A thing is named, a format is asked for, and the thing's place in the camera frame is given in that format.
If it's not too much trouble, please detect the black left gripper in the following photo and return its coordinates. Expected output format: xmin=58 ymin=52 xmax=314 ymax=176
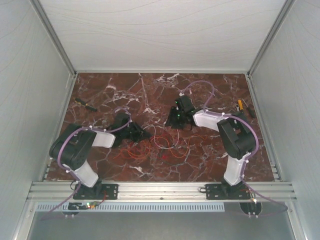
xmin=122 ymin=120 xmax=152 ymax=144

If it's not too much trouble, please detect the red wire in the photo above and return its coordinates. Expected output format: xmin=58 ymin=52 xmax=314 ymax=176
xmin=119 ymin=134 xmax=176 ymax=161

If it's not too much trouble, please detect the orange wire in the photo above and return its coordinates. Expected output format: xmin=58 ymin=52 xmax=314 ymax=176
xmin=113 ymin=134 xmax=208 ymax=161

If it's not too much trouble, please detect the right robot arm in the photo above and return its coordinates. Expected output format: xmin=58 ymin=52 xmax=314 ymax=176
xmin=165 ymin=95 xmax=259 ymax=199

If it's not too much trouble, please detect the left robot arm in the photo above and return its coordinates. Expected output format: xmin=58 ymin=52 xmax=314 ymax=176
xmin=49 ymin=112 xmax=152 ymax=199

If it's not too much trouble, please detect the black yellow screwdriver left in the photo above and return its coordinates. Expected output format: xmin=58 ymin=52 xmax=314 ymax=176
xmin=74 ymin=97 xmax=98 ymax=112

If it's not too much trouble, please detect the black screwdriver right side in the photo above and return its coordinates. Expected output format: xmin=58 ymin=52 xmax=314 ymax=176
xmin=245 ymin=101 xmax=256 ymax=119

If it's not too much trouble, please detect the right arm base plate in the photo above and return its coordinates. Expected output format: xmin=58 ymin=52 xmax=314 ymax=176
xmin=205 ymin=183 xmax=251 ymax=200

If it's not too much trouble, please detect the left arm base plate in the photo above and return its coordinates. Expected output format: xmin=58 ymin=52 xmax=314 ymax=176
xmin=72 ymin=183 xmax=119 ymax=200

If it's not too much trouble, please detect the grey slotted cable duct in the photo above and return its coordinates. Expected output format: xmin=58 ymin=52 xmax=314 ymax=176
xmin=36 ymin=202 xmax=226 ymax=212

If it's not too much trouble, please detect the aluminium front rail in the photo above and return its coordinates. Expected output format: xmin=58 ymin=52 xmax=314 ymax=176
xmin=27 ymin=181 xmax=297 ymax=202

